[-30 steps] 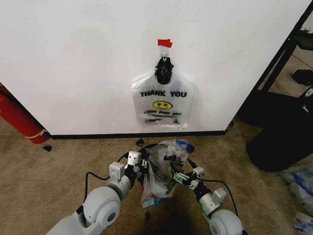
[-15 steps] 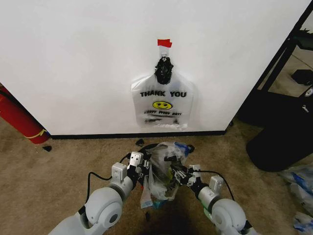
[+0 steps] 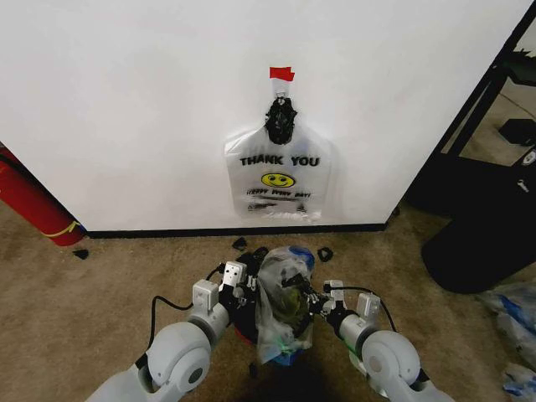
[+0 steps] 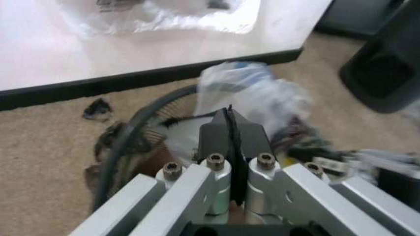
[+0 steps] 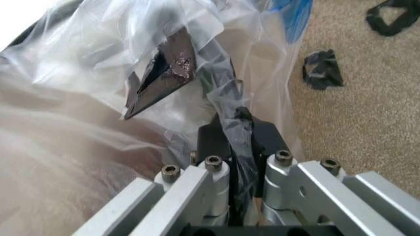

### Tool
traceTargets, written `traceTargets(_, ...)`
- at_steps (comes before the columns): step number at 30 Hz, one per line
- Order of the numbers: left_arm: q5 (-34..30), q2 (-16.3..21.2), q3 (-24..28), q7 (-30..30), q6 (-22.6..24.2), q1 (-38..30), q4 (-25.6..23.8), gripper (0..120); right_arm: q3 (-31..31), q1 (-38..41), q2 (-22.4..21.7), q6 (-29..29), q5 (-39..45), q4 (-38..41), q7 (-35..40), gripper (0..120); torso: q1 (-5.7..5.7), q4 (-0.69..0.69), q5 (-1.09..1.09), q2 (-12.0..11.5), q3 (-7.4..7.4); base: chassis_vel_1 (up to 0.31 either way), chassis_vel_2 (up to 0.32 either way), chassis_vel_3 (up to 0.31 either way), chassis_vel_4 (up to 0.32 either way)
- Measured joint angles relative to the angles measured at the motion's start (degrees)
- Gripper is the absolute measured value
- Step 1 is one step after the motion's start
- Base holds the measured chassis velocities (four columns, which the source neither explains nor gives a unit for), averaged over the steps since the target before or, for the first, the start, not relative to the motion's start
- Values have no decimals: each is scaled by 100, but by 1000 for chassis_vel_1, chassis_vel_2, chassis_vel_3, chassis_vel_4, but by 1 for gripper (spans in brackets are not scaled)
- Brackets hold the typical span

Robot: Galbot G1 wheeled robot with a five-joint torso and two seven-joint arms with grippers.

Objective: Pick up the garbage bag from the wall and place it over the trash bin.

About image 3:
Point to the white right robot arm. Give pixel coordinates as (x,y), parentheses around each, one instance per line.
(387,360)

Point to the black metal frame furniture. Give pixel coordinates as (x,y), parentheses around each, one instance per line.
(481,125)

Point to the black plastic scrap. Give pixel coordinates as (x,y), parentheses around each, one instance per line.
(240,243)
(80,254)
(259,253)
(324,254)

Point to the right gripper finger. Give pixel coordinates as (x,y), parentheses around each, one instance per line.
(295,281)
(312,302)

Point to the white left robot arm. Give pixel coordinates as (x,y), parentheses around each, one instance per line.
(176,360)

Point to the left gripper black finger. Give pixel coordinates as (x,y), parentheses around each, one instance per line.
(251,285)

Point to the white thank you plastic bag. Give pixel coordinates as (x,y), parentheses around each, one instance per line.
(278,184)

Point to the red tape strip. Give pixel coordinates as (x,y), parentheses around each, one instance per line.
(281,73)

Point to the clear wall hook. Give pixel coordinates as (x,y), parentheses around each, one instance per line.
(281,93)

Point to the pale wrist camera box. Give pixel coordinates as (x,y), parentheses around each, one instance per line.
(333,289)
(233,274)

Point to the black flat device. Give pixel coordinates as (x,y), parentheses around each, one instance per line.
(517,130)

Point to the crumpled clear blue plastic bag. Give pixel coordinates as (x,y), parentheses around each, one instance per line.
(519,379)
(513,314)

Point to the red cylinder with yellow mark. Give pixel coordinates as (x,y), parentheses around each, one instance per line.
(33,201)

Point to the large black rounded bin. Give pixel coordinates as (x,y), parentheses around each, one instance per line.
(481,251)

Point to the clear bag of rubbish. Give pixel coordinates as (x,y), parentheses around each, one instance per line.
(285,310)

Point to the black baseboard strip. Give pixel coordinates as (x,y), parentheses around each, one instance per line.
(234,232)

